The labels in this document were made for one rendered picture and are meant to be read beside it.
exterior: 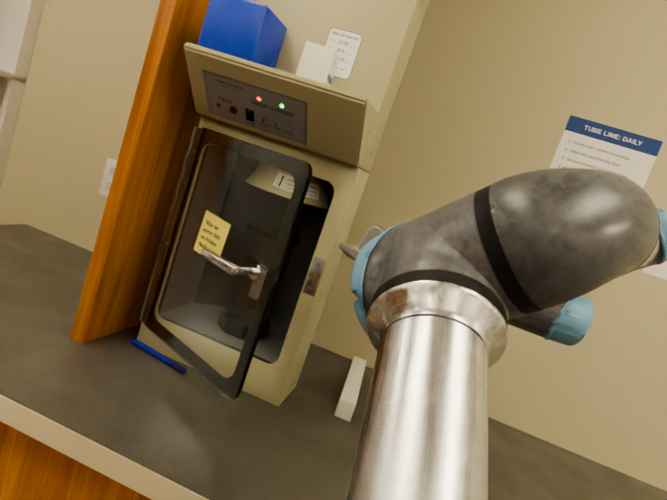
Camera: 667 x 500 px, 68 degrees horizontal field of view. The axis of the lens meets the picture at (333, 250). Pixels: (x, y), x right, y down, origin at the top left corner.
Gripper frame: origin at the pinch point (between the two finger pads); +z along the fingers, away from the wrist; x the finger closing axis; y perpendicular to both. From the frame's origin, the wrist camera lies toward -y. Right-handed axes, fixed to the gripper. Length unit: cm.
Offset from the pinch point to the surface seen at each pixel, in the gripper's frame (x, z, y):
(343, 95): -0.8, 8.2, 22.2
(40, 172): -56, 107, -18
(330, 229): -11.9, 5.9, 0.9
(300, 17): -12.5, 23.3, 34.4
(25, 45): -54, 120, 17
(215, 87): -5.0, 31.0, 17.8
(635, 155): -54, -49, 37
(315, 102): -2.6, 12.8, 20.2
